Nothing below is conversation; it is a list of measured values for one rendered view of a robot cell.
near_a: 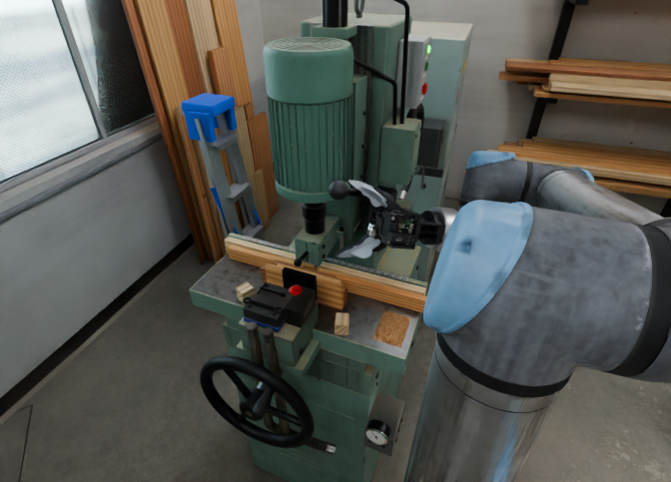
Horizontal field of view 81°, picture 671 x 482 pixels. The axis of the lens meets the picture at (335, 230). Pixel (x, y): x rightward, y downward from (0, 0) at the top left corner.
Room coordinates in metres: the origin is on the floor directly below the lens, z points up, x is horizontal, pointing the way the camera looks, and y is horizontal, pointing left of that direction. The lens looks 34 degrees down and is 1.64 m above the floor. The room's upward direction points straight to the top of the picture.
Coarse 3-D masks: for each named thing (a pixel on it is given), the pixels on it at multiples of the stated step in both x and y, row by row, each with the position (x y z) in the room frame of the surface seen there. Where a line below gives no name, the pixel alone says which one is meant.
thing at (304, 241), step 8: (328, 216) 0.90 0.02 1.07; (328, 224) 0.86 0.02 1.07; (336, 224) 0.87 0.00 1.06; (304, 232) 0.82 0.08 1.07; (328, 232) 0.82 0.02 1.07; (296, 240) 0.79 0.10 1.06; (304, 240) 0.79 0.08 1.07; (312, 240) 0.79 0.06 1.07; (320, 240) 0.79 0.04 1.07; (328, 240) 0.82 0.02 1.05; (336, 240) 0.88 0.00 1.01; (296, 248) 0.80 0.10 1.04; (304, 248) 0.79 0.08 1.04; (312, 248) 0.78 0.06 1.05; (320, 248) 0.77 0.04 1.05; (328, 248) 0.82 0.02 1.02; (296, 256) 0.80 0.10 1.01; (312, 256) 0.78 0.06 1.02; (320, 256) 0.77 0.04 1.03; (320, 264) 0.77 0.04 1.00
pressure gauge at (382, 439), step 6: (372, 420) 0.55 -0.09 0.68; (378, 420) 0.55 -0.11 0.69; (366, 426) 0.54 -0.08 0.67; (372, 426) 0.53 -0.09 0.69; (378, 426) 0.53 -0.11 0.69; (384, 426) 0.53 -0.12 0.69; (366, 432) 0.53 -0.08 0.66; (372, 432) 0.53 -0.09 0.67; (378, 432) 0.52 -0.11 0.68; (384, 432) 0.52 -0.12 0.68; (390, 432) 0.53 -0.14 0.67; (372, 438) 0.52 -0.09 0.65; (378, 438) 0.52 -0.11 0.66; (384, 438) 0.51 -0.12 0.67; (378, 444) 0.52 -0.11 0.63; (384, 444) 0.51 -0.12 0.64
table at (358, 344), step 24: (216, 264) 0.90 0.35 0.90; (240, 264) 0.90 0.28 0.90; (192, 288) 0.80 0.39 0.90; (216, 288) 0.80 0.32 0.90; (216, 312) 0.76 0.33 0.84; (240, 312) 0.73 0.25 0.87; (360, 312) 0.71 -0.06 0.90; (408, 312) 0.71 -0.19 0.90; (336, 336) 0.63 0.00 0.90; (360, 336) 0.63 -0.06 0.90; (408, 336) 0.63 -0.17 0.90; (264, 360) 0.60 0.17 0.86; (312, 360) 0.60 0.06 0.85; (360, 360) 0.61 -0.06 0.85; (384, 360) 0.58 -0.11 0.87
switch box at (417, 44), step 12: (408, 36) 1.09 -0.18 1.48; (420, 36) 1.09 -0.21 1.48; (408, 48) 1.03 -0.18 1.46; (420, 48) 1.02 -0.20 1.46; (408, 60) 1.03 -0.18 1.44; (420, 60) 1.02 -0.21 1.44; (396, 72) 1.04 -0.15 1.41; (408, 72) 1.03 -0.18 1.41; (420, 72) 1.02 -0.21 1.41; (396, 84) 1.04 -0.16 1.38; (408, 84) 1.03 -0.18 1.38; (420, 84) 1.03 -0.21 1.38; (408, 96) 1.02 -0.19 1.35; (420, 96) 1.05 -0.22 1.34
